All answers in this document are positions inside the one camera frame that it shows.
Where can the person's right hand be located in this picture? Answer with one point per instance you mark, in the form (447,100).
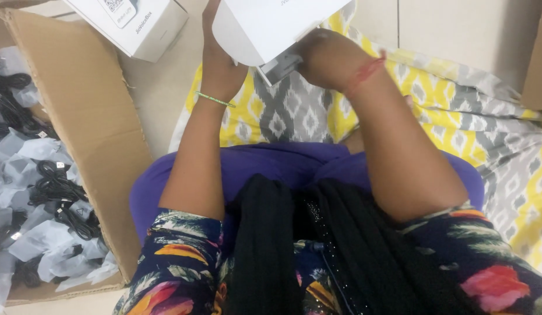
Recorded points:
(325,59)

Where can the person's left hand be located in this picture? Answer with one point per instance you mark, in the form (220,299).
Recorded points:
(218,65)

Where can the grey insert tray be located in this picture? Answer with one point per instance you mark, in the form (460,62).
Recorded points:
(282,68)

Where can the white cardboard product box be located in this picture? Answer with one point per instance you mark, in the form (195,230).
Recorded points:
(271,26)

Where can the green thin bangle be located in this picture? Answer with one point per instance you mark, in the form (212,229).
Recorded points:
(215,99)

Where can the red wrist thread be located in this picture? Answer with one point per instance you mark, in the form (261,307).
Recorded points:
(365,72)

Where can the white printed product box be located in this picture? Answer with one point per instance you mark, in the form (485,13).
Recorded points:
(131,24)

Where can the purple trousers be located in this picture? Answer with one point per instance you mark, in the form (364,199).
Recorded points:
(275,170)

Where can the yellow grey patterned cloth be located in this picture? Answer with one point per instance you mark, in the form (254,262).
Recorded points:
(450,131)

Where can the large brown cardboard carton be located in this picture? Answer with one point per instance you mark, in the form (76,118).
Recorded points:
(78,140)

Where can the black scarf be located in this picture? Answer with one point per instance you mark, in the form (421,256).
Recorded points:
(323,249)

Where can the brown cardboard box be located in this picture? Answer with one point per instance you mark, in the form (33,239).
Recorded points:
(537,57)

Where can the dark floral tunic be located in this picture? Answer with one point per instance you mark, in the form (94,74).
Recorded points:
(472,262)

